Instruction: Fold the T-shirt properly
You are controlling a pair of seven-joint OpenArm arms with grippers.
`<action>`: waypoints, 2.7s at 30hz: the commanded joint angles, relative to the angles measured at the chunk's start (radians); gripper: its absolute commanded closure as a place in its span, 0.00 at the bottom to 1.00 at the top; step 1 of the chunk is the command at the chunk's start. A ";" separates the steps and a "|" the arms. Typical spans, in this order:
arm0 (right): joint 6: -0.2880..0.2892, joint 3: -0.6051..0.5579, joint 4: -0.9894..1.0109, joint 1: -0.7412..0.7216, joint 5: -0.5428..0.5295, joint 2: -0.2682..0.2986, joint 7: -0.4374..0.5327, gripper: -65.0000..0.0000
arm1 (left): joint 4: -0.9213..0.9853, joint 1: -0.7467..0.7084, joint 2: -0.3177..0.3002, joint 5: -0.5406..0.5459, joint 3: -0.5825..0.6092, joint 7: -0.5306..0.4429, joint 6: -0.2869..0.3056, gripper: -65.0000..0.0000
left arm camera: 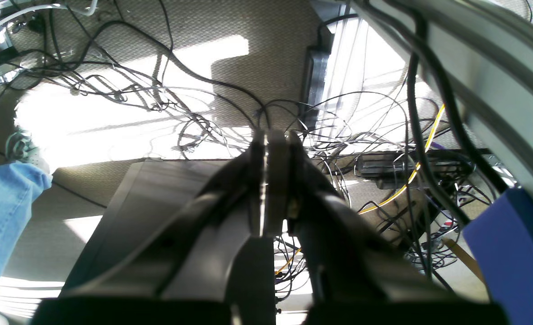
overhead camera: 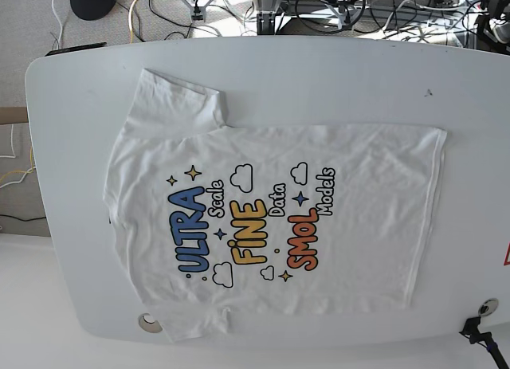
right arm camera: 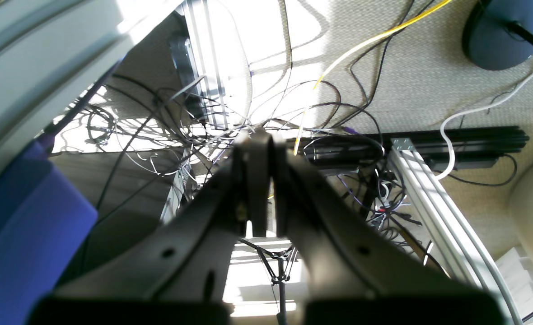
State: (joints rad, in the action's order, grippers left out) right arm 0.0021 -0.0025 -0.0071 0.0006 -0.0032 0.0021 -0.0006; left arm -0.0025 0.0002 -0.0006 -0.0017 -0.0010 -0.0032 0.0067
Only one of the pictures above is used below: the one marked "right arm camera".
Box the purple cloth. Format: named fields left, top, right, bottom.
left=0, top=141, right=97, bottom=325

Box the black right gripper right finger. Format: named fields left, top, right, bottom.
left=269, top=134, right=479, bottom=298

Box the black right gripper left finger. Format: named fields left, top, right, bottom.
left=54, top=131, right=274, bottom=301

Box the silver aluminium frame profile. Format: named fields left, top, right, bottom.
left=388, top=138, right=522, bottom=325

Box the round black stand base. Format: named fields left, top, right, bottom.
left=461, top=0, right=533, bottom=71

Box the white cable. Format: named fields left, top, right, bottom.
left=436, top=63, right=533, bottom=180

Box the black aluminium frame profile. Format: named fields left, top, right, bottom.
left=298, top=126, right=529, bottom=171

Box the yellow cable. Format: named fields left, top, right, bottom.
left=294, top=0, right=452, bottom=156

